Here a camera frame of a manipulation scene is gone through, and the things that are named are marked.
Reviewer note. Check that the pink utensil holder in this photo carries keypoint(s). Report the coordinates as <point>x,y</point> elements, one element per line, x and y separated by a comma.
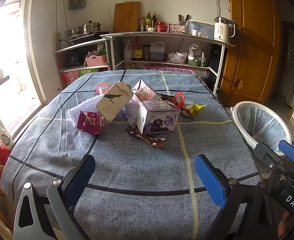
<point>178,29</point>

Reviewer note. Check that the storage box with pink lid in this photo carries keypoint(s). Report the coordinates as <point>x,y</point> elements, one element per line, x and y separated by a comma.
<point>169,69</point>

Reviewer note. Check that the maroon snack packet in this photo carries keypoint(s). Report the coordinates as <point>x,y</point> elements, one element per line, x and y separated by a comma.
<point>92,123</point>

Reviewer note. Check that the green bowl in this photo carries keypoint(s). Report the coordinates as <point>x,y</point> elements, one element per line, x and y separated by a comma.
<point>193,62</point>

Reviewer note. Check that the dark sauce bottle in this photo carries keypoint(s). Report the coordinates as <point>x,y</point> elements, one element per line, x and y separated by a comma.
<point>154,21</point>

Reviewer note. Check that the green glass bottle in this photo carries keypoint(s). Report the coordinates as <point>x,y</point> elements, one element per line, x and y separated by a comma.
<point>149,21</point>

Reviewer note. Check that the oil bottle yellow label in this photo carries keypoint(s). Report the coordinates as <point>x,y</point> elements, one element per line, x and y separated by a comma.
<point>137,51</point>

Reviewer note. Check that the clear plastic bin liner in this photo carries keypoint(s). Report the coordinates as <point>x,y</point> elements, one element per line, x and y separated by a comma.
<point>264,127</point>

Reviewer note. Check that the brown coffee sachet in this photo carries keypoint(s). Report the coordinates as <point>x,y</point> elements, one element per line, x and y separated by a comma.
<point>147,138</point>

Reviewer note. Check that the jerrycan with dark liquid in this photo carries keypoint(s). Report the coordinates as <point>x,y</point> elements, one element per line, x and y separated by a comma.
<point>157,52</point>

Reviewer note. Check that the red lid jar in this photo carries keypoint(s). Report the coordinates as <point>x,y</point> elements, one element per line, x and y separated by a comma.
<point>160,27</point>

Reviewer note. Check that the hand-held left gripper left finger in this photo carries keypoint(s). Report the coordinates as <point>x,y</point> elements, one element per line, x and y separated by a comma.
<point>83,177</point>

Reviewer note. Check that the white foam fruit net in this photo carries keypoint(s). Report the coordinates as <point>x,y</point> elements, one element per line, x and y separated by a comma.
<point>83,107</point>
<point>130,113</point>

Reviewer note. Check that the purple milk carton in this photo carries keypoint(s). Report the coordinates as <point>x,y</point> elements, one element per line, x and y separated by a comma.
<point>159,122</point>

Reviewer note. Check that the white carton red label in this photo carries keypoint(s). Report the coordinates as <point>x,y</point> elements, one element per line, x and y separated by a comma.
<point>144,92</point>

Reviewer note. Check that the yellow green wrapper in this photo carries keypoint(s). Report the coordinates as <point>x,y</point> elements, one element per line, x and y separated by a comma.
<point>194,109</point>

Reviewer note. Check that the small white shelf rack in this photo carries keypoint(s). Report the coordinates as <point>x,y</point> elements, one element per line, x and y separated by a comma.
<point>82,45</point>

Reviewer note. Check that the green cardboard box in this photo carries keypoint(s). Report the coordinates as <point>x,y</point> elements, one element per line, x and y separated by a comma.
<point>88,72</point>

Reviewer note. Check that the white green food bags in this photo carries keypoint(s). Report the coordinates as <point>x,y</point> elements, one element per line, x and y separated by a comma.
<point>196,52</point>

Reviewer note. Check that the clear plastic storage box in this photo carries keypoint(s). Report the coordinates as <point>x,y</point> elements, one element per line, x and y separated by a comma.
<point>201,28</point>

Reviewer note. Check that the pink round lid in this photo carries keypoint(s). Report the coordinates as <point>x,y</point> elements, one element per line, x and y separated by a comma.
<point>102,87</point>

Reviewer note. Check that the red plastic bag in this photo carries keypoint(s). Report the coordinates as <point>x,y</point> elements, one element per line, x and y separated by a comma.
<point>3,155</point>

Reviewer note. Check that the stainless steamer pot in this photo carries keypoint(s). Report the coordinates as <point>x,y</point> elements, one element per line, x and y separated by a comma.
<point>84,28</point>

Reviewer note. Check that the white plastic tub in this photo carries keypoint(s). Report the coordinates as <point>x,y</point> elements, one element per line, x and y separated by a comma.
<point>181,58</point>

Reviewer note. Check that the white electric kettle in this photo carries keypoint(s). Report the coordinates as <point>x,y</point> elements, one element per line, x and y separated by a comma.
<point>221,31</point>

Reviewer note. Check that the dark glass jar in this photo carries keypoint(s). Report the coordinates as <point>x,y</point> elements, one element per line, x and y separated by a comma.
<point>146,52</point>

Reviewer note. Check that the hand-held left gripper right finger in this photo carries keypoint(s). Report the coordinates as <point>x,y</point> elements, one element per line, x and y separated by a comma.
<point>209,180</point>

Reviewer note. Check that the black induction cooker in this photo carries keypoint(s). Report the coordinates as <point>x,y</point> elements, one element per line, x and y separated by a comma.
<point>87,38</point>

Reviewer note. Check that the pink plastic basket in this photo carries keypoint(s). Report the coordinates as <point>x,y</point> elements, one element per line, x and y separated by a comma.
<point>95,60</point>

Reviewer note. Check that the blue checked blanket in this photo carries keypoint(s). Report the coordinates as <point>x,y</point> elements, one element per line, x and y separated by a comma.
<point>137,170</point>

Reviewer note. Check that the white detergent bottle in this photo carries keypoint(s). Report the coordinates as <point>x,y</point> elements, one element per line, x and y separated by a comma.
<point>4,137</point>

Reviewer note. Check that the white waste bin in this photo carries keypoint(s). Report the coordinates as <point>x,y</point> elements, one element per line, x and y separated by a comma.
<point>239,122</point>

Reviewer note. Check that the white power strip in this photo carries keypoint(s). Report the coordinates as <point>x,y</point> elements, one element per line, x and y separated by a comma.
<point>58,41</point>

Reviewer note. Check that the crumpled clear plastic bag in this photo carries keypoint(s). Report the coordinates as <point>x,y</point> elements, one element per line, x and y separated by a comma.
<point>173,58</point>

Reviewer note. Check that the window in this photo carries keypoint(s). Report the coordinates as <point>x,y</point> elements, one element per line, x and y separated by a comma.
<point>12,55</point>

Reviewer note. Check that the wooden door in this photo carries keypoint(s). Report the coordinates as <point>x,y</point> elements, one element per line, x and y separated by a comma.
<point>251,42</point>

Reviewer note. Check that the red cardboard box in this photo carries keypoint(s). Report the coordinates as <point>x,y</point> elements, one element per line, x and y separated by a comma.
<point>70,78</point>

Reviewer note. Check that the person's right hand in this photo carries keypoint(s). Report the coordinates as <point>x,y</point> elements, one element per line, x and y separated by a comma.
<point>285,223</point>

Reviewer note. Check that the beige paper bag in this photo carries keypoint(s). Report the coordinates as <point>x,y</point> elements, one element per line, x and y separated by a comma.
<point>112,102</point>

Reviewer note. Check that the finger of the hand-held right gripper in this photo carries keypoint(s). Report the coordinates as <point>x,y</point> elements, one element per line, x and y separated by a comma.
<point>270,158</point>
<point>290,152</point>

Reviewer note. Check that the wooden cutting board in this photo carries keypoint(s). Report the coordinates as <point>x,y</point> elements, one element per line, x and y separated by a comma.
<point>126,17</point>

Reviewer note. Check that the large white shelf rack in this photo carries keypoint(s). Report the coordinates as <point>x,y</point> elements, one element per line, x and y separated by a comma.
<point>166,35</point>

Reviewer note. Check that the white plastic bottle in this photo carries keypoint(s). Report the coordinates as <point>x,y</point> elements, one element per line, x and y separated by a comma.
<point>128,51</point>

